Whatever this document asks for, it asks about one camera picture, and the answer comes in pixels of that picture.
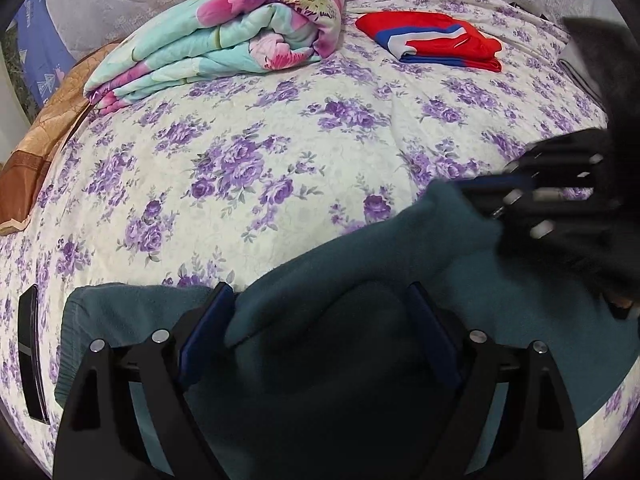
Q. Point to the grey folded garment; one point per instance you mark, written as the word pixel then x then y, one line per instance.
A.
pixel 570 60

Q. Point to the blue patterned fabric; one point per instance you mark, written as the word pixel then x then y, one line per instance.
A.
pixel 44 58

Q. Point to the floral purple bed sheet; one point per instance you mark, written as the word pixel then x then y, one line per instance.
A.
pixel 227 179

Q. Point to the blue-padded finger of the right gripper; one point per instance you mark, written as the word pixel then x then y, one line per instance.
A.
pixel 487 193

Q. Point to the dark teal pants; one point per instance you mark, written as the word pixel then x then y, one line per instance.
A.
pixel 321 374

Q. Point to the person's right hand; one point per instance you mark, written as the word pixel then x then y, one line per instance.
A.
pixel 621 308

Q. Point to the black smartphone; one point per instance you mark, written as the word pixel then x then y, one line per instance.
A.
pixel 28 355

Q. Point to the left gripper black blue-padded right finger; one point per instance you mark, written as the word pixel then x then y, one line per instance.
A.
pixel 537 436

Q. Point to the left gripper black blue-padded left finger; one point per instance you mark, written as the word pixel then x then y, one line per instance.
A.
pixel 99 436

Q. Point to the folded floral turquoise quilt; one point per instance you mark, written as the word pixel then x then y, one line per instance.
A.
pixel 199 40

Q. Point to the brown orange pillow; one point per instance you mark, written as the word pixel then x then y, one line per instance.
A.
pixel 23 173

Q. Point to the folded red striped garment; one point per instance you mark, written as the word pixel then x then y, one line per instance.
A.
pixel 431 38

